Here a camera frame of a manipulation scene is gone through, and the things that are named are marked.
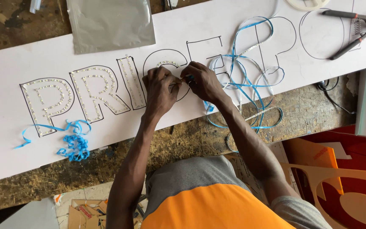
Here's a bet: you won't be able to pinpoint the person's right hand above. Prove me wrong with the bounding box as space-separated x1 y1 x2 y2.
180 61 230 104

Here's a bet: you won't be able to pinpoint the person's left hand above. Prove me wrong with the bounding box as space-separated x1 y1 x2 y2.
142 66 182 115

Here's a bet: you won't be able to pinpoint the blue-backed led strip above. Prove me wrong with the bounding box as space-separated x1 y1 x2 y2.
184 17 285 153

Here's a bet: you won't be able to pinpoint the stuck white led strip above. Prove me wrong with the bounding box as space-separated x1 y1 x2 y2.
22 79 73 137
119 56 146 109
156 60 181 69
71 67 129 123

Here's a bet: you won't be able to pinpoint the silver foil bag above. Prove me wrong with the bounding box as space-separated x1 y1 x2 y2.
66 0 156 54

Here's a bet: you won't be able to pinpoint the blue backing tape curls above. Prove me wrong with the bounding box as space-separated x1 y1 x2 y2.
14 120 92 162

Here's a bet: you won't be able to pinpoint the white plastic reel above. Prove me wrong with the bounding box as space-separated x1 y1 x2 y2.
286 0 331 11

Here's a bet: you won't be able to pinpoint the orange and grey shirt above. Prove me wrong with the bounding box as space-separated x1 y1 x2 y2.
140 155 333 229

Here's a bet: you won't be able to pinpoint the orange acrylic sheet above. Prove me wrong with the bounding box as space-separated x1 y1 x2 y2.
283 137 344 201

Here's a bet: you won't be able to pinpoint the clear glue stick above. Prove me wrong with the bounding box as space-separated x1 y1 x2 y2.
29 0 42 14

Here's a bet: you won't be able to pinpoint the white sign board with letters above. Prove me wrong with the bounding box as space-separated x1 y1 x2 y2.
0 0 366 186

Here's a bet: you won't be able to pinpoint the heap of cardboard scraps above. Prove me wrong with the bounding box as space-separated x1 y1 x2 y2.
68 199 144 229

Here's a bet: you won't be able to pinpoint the grey board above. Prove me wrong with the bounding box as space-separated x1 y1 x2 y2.
0 197 60 229

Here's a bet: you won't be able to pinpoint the peach acrylic letter cutout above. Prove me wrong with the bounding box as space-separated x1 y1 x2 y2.
280 162 366 229

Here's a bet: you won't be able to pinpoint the black cable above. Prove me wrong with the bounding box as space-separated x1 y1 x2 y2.
316 76 356 115

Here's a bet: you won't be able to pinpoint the black-handled spring cutters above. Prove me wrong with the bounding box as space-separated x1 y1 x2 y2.
322 9 366 61

